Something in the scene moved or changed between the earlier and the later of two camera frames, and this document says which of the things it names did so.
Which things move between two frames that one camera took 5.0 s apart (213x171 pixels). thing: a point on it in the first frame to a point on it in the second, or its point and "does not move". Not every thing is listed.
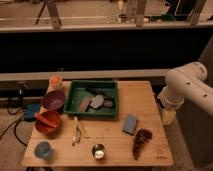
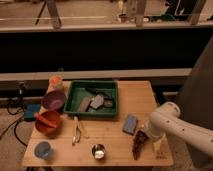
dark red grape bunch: x=142 y=135 does not move
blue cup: x=43 y=150 does not move
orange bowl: x=52 y=117 does not move
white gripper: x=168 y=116 to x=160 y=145
